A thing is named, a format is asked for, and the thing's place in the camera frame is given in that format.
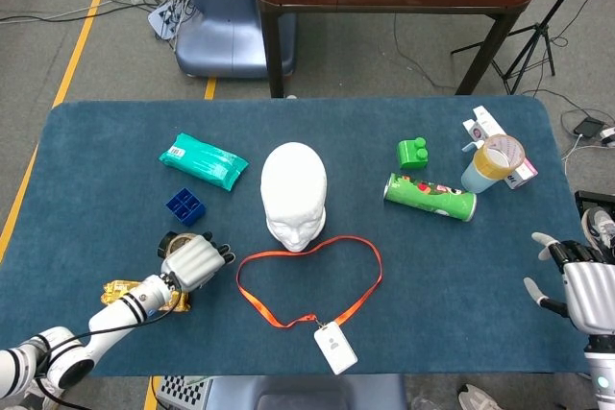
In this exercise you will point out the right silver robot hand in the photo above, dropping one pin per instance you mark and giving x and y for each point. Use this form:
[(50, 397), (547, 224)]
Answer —
[(591, 295)]

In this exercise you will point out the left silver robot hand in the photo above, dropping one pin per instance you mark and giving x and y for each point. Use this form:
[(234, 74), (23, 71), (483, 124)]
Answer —
[(192, 263)]

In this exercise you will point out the round brown jar black lid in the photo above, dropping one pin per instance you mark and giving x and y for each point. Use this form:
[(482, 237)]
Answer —
[(170, 242)]

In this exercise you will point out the gold yellow biscuit packet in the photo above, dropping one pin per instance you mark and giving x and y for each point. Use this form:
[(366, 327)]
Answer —
[(115, 289)]

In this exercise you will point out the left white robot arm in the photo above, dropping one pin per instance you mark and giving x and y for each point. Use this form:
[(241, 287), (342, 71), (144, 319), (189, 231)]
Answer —
[(120, 309)]

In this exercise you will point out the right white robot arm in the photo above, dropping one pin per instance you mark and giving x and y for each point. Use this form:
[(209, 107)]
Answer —
[(603, 371)]

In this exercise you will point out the white foam mannequin head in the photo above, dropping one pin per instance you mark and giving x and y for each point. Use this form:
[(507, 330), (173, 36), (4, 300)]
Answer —
[(293, 179)]

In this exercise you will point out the blue plastic grid box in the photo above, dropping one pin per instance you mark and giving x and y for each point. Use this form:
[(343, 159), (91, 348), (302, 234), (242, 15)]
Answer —
[(197, 218)]

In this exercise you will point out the grey black sneaker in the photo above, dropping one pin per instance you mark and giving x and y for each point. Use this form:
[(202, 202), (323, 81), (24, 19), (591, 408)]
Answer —
[(596, 225)]

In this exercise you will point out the black crate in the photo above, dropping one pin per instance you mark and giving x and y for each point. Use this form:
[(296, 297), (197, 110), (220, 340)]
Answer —
[(591, 198)]

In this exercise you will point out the teal wet wipes pack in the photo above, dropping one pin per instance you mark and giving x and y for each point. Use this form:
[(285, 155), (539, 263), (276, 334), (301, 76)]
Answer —
[(202, 160)]

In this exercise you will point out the black white checkerboard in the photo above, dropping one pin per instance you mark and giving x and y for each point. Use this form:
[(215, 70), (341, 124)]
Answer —
[(180, 391)]

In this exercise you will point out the dark blue table mat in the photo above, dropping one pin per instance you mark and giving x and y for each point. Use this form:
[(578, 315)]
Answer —
[(120, 141)]

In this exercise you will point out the light grey sneaker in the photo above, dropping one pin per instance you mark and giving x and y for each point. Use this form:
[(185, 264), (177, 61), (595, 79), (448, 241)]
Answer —
[(33, 402), (475, 400)]

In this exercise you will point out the white power adapter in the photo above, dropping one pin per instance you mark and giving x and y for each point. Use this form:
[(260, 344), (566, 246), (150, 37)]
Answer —
[(609, 135)]

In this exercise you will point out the light blue cup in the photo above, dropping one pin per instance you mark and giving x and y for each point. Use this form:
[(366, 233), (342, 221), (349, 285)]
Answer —
[(478, 179)]

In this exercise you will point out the black phone on charger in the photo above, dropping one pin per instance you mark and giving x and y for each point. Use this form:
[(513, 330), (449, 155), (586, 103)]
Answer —
[(588, 127)]

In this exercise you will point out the grey blue robot torso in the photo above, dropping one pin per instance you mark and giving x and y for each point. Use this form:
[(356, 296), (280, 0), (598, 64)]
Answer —
[(307, 391)]

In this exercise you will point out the brown packing tape roll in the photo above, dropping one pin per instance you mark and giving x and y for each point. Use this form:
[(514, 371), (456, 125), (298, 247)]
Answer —
[(483, 160)]

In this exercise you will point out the green chips can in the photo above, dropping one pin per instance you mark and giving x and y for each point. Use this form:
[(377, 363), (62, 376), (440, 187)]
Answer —
[(432, 196)]

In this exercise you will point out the white pink carton box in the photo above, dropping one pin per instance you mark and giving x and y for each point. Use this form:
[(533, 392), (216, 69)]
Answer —
[(485, 122)]

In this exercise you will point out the green toy building block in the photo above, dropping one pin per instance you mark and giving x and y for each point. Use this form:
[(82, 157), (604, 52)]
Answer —
[(408, 155)]

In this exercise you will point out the blue grey machine base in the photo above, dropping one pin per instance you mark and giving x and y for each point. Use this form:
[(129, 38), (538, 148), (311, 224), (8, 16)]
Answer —
[(226, 35)]

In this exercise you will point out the white power strip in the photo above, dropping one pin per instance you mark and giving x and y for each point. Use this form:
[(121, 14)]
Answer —
[(163, 21)]

